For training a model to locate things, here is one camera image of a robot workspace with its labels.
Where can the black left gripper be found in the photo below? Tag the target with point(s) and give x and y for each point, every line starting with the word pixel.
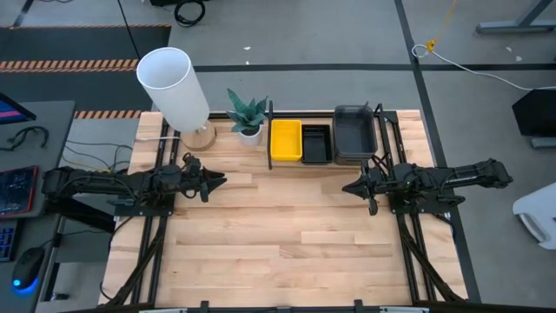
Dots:
pixel 191 182

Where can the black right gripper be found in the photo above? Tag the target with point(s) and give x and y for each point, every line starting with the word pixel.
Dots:
pixel 386 182

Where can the black slotted plastic basket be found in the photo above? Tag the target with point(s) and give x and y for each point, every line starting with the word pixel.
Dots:
pixel 317 145

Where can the yellow slotted plastic basket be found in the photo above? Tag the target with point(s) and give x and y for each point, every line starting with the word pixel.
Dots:
pixel 286 141

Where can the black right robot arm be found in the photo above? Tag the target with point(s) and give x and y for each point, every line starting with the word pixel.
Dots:
pixel 456 176

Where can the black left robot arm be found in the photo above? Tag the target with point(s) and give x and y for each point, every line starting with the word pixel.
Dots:
pixel 95 182

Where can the round wooden lamp base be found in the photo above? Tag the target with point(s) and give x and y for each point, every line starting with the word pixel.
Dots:
pixel 200 141

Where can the metal lamp pole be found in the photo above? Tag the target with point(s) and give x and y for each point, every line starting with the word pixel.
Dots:
pixel 202 129

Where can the white plant pot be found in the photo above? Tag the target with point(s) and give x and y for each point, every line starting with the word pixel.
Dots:
pixel 250 138

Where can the green leafy plant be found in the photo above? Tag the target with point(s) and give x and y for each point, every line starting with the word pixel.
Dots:
pixel 247 113

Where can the white cylindrical lamp shade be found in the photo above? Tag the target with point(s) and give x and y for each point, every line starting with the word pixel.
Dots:
pixel 174 87

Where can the dark grey desk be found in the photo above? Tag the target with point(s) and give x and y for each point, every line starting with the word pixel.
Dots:
pixel 48 130

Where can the black hazard-striped floor mat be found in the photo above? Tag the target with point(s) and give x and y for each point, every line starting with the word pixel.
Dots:
pixel 65 87

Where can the white chair base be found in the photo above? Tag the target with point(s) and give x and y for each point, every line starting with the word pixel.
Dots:
pixel 538 213

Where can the black object on floor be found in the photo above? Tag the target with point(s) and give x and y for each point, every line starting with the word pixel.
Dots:
pixel 163 2

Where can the small grey block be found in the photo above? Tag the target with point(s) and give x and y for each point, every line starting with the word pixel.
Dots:
pixel 545 142

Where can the black box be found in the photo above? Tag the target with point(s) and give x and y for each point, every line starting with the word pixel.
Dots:
pixel 536 113

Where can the red-edged dark tablet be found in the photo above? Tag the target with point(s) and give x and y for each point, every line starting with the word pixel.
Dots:
pixel 15 189

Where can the black computer mouse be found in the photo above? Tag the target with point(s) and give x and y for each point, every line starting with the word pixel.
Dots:
pixel 28 267

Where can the computer monitor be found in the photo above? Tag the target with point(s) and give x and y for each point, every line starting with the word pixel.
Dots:
pixel 11 111

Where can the black keyboard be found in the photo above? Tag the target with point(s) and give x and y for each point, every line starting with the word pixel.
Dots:
pixel 6 241

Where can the grey table leg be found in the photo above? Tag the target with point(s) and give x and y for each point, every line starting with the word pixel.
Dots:
pixel 512 26

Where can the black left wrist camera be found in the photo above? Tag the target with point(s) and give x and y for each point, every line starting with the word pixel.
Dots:
pixel 191 161

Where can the black metal shelf frame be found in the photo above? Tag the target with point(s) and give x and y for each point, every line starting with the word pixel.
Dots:
pixel 269 139

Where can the black aluminium rail frame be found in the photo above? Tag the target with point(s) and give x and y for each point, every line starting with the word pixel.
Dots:
pixel 313 115

